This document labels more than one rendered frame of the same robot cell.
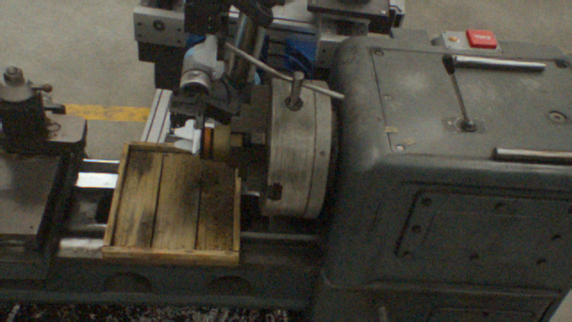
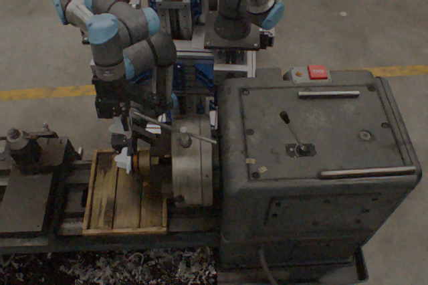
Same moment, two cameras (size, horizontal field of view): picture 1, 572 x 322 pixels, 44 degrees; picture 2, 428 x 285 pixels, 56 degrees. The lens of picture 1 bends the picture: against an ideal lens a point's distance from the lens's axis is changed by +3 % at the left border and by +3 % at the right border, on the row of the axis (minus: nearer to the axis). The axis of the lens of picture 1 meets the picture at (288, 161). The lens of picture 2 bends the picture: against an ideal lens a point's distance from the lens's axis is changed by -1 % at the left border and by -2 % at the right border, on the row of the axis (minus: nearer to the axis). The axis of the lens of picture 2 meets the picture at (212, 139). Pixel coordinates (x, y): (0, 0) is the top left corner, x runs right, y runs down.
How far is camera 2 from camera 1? 0.47 m
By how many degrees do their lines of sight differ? 12
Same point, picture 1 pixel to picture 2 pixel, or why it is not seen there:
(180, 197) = (129, 187)
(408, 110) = (263, 141)
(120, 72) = not seen: hidden behind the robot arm
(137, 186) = (103, 181)
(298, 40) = (202, 64)
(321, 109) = (204, 144)
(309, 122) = (196, 155)
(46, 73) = (70, 65)
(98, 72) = not seen: hidden behind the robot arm
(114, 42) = not seen: hidden behind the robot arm
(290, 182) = (188, 194)
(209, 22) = (114, 110)
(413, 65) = (269, 100)
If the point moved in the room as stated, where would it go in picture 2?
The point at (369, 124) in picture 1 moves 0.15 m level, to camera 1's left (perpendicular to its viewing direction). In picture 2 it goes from (235, 156) to (186, 152)
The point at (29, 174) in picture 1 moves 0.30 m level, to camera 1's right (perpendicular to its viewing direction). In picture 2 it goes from (35, 187) to (116, 196)
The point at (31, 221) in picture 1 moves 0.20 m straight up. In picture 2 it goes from (37, 221) to (15, 195)
